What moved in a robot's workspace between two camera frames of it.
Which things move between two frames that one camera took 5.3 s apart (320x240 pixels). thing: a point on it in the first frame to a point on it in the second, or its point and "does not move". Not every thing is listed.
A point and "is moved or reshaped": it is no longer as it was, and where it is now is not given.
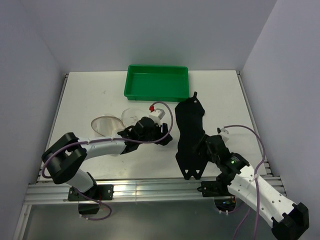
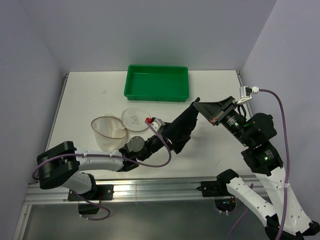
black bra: x=190 y=114 is moved or reshaped
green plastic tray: x=157 y=83 does not move
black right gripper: x=202 y=152 to x=215 y=110
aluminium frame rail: x=47 y=190 does not move
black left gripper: x=160 y=135 to x=166 y=143
